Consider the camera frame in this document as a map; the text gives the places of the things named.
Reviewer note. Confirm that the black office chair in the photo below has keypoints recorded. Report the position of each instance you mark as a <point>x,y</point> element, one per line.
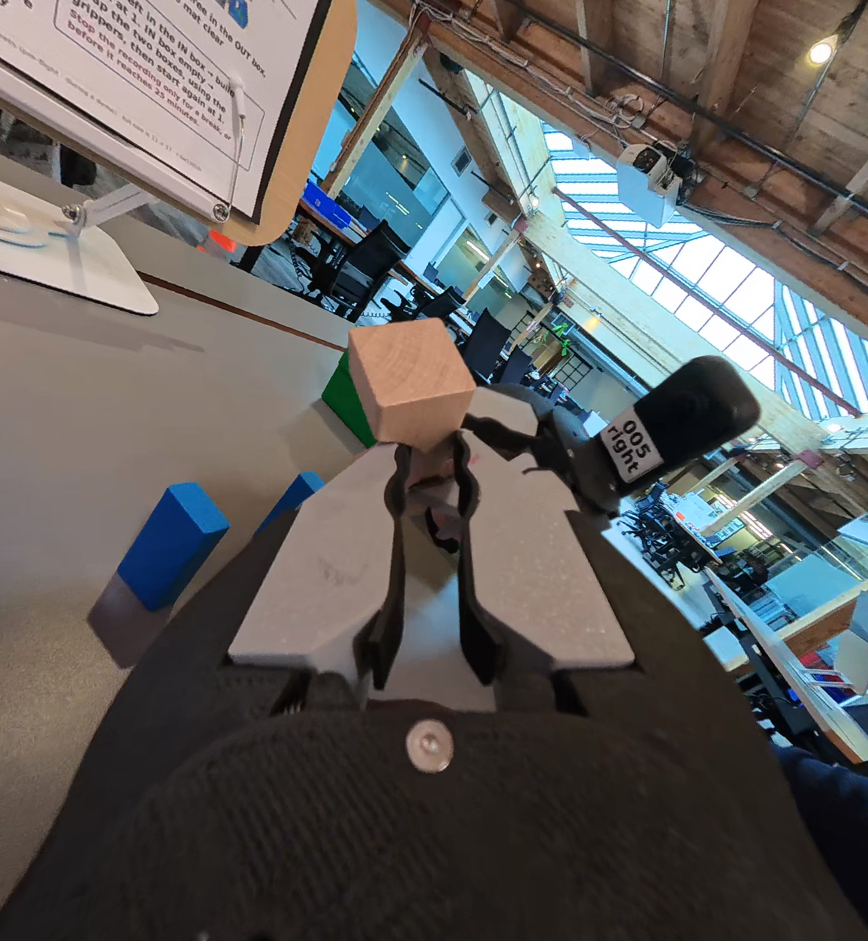
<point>360,272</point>

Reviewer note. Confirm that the person's right forearm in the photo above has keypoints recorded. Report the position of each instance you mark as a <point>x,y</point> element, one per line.
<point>853,831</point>

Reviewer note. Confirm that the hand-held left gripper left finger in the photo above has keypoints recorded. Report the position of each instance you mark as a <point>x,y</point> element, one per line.
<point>309,581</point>

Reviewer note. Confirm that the wooden arch block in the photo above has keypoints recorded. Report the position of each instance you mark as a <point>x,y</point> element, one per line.
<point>404,375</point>

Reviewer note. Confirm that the instruction sheet board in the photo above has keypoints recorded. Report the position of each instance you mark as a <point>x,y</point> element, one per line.
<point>184,95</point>

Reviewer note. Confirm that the small blue bin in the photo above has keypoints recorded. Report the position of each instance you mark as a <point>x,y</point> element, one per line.
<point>327,206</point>

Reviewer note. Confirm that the white ceiling device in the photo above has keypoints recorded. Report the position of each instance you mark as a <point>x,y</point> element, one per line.
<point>651,180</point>

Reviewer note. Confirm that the round ceiling lamp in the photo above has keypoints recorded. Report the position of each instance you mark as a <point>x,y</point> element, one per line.
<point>820,51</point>

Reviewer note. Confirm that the green storage bin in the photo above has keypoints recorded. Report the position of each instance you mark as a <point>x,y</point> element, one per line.
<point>346,404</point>

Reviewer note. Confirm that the blue rectangular wooden block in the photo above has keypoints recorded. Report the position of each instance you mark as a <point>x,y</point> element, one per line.
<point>294,500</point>
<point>173,544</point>

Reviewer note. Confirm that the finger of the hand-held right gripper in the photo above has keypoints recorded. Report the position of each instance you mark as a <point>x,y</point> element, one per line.
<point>445,542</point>
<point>504,412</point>

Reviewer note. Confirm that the orange traffic cone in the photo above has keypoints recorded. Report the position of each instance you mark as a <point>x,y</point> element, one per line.
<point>221,240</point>

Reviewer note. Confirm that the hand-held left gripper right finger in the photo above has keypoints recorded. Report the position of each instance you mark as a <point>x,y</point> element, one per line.
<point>544,581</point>

